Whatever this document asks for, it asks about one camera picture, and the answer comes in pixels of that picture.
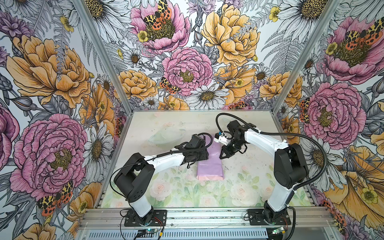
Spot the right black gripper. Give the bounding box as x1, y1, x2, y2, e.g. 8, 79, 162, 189
219, 136, 248, 160

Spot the pink wrapping paper sheet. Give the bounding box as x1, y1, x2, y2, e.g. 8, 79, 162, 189
197, 141, 224, 181

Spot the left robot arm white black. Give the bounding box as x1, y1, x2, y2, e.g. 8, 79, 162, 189
112, 133, 214, 226

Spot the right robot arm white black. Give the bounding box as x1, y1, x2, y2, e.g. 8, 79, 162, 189
214, 121, 309, 225

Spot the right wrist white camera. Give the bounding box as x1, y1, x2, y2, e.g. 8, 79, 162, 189
214, 135, 230, 146

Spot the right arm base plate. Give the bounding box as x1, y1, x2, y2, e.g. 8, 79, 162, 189
247, 209, 292, 226

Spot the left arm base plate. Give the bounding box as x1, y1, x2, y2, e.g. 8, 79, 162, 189
124, 209, 168, 227

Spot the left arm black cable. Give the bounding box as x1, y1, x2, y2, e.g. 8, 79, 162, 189
109, 132, 214, 199

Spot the white vented cable duct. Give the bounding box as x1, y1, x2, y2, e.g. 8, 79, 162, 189
83, 228, 268, 240

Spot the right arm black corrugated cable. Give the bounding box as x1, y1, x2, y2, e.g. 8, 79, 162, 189
215, 112, 328, 191

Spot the right aluminium corner post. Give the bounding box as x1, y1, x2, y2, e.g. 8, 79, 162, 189
272, 0, 340, 115

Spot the aluminium corner post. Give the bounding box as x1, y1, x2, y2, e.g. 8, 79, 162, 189
272, 0, 340, 115
74, 1, 133, 117

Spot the aluminium front rail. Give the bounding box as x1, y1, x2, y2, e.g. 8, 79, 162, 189
79, 207, 334, 230

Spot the left aluminium corner post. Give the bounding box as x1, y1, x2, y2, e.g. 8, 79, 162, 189
74, 1, 133, 117

